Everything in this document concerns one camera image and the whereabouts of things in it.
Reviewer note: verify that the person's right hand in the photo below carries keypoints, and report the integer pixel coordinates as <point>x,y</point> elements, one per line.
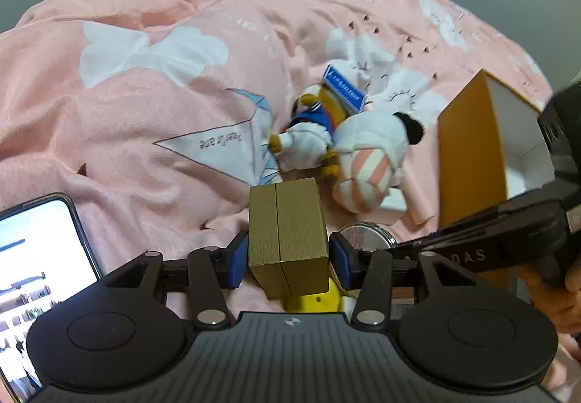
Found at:
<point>556,307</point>

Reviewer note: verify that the pink printed blanket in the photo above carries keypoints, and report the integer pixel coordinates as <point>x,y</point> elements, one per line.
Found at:
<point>136,90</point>

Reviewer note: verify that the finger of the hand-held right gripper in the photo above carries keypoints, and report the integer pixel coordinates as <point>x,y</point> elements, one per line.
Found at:
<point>504,217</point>
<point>513,248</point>

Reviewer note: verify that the round metal tin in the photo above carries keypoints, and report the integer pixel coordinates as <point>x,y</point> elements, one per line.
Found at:
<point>365,236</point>

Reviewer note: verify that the blue tag card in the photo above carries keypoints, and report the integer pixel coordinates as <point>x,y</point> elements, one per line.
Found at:
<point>344,90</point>

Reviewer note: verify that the white pink striped plush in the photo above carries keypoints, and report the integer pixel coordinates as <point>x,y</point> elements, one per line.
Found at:
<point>372,158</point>

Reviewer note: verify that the orange cardboard box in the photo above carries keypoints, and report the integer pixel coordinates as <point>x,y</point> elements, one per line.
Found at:
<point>467,158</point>

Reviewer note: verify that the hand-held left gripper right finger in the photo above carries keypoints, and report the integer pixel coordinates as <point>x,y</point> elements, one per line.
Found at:
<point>340,260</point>

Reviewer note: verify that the gold box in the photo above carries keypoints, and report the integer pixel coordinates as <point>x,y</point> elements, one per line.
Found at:
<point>290,239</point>

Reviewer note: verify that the plush toy in blue jacket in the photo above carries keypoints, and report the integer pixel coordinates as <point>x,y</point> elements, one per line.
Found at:
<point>304,139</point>

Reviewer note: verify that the black smartphone with lit screen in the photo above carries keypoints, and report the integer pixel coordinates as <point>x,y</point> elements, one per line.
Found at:
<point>36,276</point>

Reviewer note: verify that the yellow toy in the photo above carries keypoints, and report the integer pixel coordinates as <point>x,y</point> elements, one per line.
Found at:
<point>313,299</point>

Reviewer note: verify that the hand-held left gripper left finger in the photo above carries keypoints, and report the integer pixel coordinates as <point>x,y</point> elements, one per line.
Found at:
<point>238,264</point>

